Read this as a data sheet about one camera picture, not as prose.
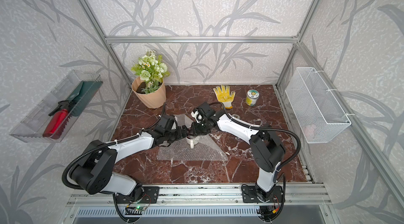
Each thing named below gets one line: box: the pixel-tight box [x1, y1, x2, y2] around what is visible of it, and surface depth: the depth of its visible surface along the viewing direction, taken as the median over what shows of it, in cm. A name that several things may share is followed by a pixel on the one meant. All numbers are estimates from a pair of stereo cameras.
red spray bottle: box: [42, 100, 74, 140], surface depth 60 cm
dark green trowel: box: [66, 80, 103, 117], surface depth 72 cm
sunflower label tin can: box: [245, 88, 260, 107], surface depth 107 cm
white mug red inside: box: [185, 135, 199, 149], surface depth 86 cm
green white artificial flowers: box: [130, 49, 171, 95], surface depth 93 cm
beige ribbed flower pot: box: [131, 76, 167, 109], surface depth 98 cm
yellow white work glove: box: [213, 84, 236, 109], surface depth 118 cm
